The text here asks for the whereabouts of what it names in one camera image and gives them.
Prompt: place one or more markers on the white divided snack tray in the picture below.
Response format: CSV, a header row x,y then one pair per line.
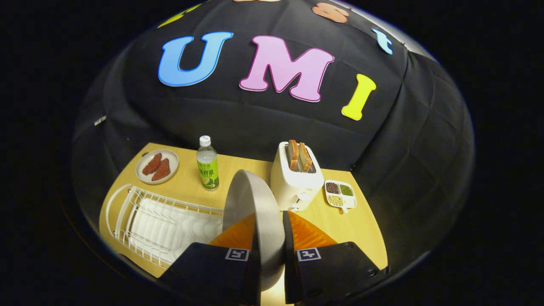
x,y
350,202

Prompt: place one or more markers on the black backdrop cloth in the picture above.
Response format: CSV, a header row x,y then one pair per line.
x,y
255,123

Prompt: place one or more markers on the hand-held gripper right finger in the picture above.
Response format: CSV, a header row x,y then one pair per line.
x,y
289,272

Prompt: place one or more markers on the small beige plate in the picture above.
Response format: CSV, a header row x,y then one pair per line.
x,y
172,159

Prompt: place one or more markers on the pile of yellow soybeans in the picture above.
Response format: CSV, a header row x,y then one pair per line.
x,y
335,200

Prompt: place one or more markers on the toasted bread slice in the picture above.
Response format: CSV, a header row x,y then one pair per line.
x,y
305,157
292,155

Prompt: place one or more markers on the grey round plate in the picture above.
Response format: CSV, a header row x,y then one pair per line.
x,y
263,204

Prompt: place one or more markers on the brown meat slice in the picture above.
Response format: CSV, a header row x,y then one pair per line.
x,y
162,170
152,164

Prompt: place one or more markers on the pile of red beans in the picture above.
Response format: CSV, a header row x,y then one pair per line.
x,y
332,187

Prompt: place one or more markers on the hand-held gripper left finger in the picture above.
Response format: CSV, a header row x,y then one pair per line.
x,y
212,276

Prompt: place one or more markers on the white cloth clip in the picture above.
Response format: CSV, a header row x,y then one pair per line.
x,y
100,120

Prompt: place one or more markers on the white toaster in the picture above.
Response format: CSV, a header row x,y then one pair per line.
x,y
289,187

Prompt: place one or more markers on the pile of green beans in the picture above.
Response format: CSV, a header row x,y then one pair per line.
x,y
346,190

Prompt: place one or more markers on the green label drink bottle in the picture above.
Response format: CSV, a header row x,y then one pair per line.
x,y
208,174

